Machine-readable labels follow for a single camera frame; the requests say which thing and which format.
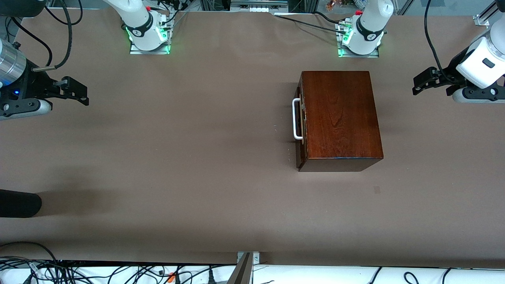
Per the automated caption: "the white cable shelf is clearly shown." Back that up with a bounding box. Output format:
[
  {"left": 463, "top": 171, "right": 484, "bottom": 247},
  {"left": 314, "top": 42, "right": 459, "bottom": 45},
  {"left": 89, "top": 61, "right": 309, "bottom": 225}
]
[{"left": 0, "top": 261, "right": 505, "bottom": 284}]

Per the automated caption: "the dark brown wooden cabinet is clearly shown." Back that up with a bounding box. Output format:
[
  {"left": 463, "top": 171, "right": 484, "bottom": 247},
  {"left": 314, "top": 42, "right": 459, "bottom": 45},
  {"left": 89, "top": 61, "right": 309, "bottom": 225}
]
[{"left": 296, "top": 71, "right": 384, "bottom": 172}]

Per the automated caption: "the black cylindrical foam object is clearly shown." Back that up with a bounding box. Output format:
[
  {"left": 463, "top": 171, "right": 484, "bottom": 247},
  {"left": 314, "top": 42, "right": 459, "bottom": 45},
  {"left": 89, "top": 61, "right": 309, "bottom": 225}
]
[{"left": 0, "top": 189, "right": 42, "bottom": 218}]

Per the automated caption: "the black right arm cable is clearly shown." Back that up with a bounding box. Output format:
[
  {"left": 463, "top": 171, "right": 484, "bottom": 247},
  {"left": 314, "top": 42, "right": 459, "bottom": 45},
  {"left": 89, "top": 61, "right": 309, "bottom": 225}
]
[{"left": 32, "top": 0, "right": 84, "bottom": 73}]

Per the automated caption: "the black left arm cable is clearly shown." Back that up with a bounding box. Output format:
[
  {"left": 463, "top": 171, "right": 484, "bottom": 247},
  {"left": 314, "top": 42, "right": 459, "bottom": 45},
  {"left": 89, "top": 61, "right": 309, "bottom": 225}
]
[{"left": 424, "top": 0, "right": 452, "bottom": 81}]

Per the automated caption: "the thin black table cable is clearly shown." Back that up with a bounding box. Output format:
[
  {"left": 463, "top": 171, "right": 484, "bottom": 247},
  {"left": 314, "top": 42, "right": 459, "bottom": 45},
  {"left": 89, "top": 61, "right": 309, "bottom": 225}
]
[{"left": 274, "top": 13, "right": 348, "bottom": 33}]

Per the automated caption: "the wooden drawer with white handle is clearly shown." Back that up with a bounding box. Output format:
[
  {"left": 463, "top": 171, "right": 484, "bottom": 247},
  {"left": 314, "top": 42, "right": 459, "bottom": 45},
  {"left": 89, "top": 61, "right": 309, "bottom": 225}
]
[{"left": 292, "top": 77, "right": 307, "bottom": 169}]

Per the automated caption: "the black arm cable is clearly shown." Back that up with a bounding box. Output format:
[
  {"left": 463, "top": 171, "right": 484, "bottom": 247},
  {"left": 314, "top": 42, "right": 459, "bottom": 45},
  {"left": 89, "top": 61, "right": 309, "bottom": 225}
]
[
  {"left": 424, "top": 0, "right": 452, "bottom": 81},
  {"left": 32, "top": 0, "right": 84, "bottom": 73}
]

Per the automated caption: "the aluminium profile bar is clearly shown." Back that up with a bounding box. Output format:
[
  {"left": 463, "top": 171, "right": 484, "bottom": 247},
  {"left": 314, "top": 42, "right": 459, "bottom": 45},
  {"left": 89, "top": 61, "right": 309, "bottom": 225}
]
[{"left": 473, "top": 0, "right": 498, "bottom": 27}]

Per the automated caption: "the grey metal bracket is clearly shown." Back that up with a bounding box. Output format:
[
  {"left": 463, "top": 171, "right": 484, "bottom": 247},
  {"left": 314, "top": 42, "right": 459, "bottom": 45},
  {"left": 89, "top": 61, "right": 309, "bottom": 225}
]
[{"left": 227, "top": 252, "right": 261, "bottom": 284}]

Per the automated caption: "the white power strip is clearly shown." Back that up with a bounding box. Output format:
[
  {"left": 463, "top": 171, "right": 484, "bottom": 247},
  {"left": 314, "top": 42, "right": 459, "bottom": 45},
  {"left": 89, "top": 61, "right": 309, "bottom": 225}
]
[{"left": 230, "top": 0, "right": 289, "bottom": 13}]

